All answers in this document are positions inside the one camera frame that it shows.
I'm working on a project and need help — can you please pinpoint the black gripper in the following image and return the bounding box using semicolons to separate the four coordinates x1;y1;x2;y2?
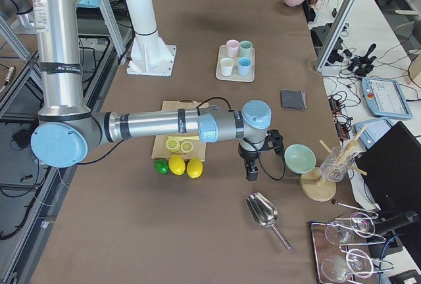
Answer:
238;130;284;181

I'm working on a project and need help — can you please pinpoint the blue cup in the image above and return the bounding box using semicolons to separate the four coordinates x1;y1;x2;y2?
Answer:
237;57;251;76

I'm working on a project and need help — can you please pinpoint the cream white cup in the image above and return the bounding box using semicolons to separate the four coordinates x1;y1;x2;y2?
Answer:
220;57;234;77

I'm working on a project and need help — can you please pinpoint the green cup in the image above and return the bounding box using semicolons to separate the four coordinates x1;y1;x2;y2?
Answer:
239;40;253;58

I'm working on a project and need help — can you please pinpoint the pink cup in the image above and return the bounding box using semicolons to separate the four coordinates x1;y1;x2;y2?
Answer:
226;39;240;58

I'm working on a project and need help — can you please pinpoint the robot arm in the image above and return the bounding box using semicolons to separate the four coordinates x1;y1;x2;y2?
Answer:
30;0;285;181

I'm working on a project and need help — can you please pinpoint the wine glass rack tray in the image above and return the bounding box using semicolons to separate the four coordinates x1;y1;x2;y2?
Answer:
309;212;394;283

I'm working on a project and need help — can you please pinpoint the mint green bowl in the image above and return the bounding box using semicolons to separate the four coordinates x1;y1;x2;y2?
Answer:
284;144;316;174

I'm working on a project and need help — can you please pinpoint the grey folded cloth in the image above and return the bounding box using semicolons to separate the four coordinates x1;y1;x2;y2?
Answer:
280;89;307;110

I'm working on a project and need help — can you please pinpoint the wooden mug tree stand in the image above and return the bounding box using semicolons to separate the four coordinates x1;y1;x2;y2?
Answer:
299;126;367;202

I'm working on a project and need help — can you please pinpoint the clear glass mug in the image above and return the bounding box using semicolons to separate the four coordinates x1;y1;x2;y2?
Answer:
320;147;355;182

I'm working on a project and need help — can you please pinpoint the metal ice scoop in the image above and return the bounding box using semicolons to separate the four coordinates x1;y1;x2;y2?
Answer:
245;192;291;250

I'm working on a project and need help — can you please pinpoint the whole yellow lemon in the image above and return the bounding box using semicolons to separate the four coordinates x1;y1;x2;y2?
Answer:
186;158;203;179
168;155;186;176

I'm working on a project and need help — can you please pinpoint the lemon half slice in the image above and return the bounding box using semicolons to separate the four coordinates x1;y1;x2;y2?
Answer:
165;138;181;153
180;141;194;154

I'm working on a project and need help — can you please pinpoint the yellow plastic knife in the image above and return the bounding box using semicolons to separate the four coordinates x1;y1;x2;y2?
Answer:
167;135;199;141

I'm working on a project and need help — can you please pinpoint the wooden cutting board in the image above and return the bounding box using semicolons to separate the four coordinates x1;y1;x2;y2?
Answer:
151;101;206;162

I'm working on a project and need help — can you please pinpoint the green lime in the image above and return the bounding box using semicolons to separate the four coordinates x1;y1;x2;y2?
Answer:
154;159;170;174

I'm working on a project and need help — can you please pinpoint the blue teach pendant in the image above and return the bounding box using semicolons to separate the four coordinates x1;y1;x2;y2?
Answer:
361;77;412;120

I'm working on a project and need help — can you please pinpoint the black laptop monitor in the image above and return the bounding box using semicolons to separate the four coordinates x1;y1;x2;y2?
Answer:
357;122;420;213

